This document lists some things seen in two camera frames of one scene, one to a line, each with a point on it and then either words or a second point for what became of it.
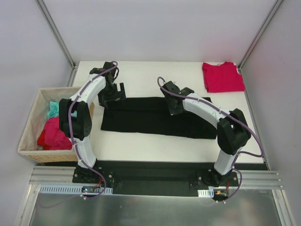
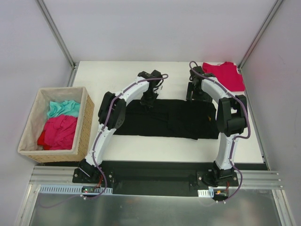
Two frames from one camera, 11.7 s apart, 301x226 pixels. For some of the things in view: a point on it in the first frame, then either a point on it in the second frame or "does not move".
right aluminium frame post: [261, 30] does not move
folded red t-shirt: [225, 77] does not move
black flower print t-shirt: [151, 116] does not move
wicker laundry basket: [29, 147] does not move
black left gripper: [112, 98] to [148, 98]
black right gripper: [175, 106] to [196, 94]
